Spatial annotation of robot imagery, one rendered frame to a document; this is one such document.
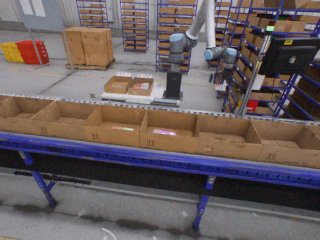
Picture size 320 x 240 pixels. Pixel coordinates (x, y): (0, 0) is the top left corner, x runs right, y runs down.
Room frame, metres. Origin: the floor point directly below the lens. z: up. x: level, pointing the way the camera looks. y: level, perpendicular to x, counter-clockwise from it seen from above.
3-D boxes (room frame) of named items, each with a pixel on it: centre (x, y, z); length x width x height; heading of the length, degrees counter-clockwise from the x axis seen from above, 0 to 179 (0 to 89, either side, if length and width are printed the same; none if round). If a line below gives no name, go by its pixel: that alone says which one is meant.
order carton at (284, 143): (0.93, -0.86, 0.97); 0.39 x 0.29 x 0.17; 84
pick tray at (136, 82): (2.21, 0.26, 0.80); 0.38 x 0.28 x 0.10; 175
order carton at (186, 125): (1.02, -0.08, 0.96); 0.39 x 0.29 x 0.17; 84
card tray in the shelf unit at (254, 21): (2.73, -1.38, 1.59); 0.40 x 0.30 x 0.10; 172
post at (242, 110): (1.66, -0.90, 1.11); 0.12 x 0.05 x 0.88; 84
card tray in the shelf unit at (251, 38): (2.74, -1.38, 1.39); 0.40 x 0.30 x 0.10; 171
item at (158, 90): (2.21, 0.22, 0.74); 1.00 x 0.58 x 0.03; 83
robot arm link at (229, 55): (1.71, -0.64, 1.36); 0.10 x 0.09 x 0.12; 36
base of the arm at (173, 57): (2.08, -0.16, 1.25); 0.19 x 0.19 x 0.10
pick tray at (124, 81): (2.24, 0.57, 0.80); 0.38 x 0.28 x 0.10; 175
